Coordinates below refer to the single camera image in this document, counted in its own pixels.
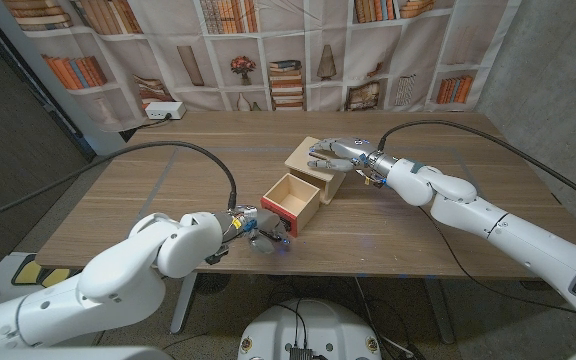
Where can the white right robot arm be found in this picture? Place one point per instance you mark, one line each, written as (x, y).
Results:
(518, 240)

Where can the grey metal table leg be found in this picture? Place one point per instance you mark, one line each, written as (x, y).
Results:
(440, 310)
(184, 300)

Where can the white power strip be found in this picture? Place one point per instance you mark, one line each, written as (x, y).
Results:
(164, 110)

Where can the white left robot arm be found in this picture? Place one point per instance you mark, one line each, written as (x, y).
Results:
(118, 280)

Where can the white domed robot base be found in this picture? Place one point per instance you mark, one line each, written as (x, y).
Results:
(313, 330)

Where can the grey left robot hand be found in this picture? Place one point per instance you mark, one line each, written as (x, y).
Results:
(268, 222)

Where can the dark grey partition panel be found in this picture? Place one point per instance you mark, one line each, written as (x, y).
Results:
(13, 150)

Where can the small grey electronics box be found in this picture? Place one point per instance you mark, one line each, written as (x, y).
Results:
(300, 354)

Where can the white robot torso edge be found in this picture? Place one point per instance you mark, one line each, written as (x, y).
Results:
(68, 354)

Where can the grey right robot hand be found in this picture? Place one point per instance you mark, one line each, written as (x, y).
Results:
(350, 149)

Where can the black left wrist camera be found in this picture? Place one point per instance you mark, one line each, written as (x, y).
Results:
(217, 257)

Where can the light wooden slotted box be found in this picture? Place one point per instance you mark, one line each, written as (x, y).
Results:
(332, 184)

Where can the printed bookshelf backdrop cloth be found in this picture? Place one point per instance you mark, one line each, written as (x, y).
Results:
(293, 50)

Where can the grey teal wrist module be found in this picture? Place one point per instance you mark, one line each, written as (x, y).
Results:
(417, 166)

